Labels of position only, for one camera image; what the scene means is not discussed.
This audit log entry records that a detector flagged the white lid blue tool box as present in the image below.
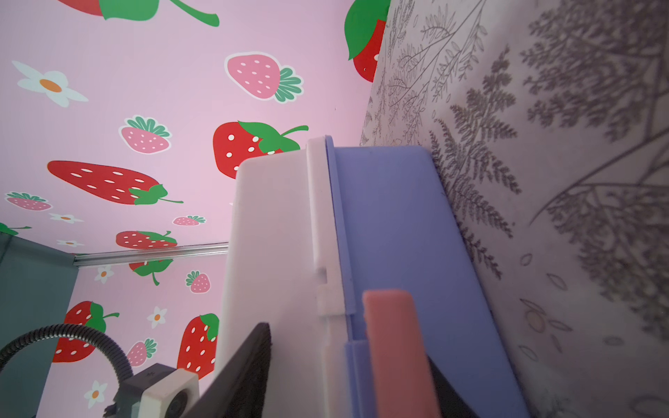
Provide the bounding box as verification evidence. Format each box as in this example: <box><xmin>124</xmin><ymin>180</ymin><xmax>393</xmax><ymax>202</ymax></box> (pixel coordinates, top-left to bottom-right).
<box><xmin>216</xmin><ymin>137</ymin><xmax>528</xmax><ymax>417</ymax></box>

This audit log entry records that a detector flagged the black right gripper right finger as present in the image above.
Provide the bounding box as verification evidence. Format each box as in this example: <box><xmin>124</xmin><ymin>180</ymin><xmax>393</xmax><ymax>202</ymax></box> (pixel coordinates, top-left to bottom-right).
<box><xmin>428</xmin><ymin>357</ymin><xmax>478</xmax><ymax>418</ymax></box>

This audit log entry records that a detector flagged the aluminium corner frame post left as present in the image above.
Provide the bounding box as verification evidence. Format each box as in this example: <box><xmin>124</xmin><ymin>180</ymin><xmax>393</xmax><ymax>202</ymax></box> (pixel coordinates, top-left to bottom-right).
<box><xmin>73</xmin><ymin>242</ymin><xmax>229</xmax><ymax>268</ymax></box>

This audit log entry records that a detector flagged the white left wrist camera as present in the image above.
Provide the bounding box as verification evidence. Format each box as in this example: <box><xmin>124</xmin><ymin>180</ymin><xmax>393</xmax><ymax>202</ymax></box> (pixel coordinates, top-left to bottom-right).
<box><xmin>103</xmin><ymin>364</ymin><xmax>200</xmax><ymax>418</ymax></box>

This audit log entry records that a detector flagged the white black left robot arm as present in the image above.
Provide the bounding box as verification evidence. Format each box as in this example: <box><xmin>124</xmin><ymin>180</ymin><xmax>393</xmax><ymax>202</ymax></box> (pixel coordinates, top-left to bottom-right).
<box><xmin>1</xmin><ymin>323</ymin><xmax>134</xmax><ymax>383</ymax></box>

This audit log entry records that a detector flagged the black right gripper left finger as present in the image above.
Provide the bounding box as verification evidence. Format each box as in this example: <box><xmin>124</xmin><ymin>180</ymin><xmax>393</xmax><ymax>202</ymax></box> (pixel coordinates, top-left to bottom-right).
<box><xmin>182</xmin><ymin>322</ymin><xmax>272</xmax><ymax>418</ymax></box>

